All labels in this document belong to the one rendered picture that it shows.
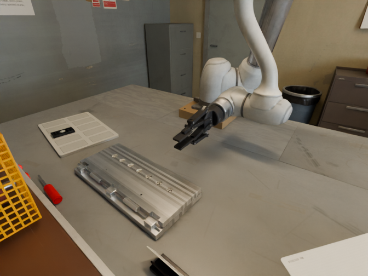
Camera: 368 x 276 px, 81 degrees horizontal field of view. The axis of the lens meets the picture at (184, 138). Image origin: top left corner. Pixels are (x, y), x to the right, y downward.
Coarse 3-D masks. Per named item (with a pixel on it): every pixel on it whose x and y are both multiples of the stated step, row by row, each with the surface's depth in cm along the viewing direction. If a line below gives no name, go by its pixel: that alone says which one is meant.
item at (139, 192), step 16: (80, 160) 81; (96, 160) 81; (112, 160) 81; (128, 160) 81; (144, 160) 81; (96, 176) 73; (112, 176) 73; (128, 176) 73; (144, 176) 73; (160, 176) 73; (176, 176) 73; (128, 192) 66; (144, 192) 66; (160, 192) 66; (176, 192) 66; (192, 192) 66; (144, 208) 61; (160, 208) 61; (176, 208) 61; (160, 224) 57
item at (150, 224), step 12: (84, 168) 78; (84, 180) 77; (108, 192) 67; (120, 204) 65; (192, 204) 67; (132, 216) 61; (144, 216) 59; (180, 216) 63; (144, 228) 58; (156, 228) 57; (168, 228) 59
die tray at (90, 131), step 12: (60, 120) 119; (72, 120) 119; (84, 120) 119; (96, 120) 119; (48, 132) 107; (84, 132) 107; (96, 132) 107; (108, 132) 107; (60, 144) 97; (72, 144) 97; (84, 144) 97; (96, 144) 98; (60, 156) 90
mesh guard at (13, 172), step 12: (0, 144) 29; (0, 156) 30; (12, 156) 31; (12, 168) 36; (0, 180) 31; (12, 180) 32; (24, 192) 34; (0, 204) 32; (12, 204) 33; (24, 204) 34; (0, 228) 33; (12, 228) 34; (0, 240) 33
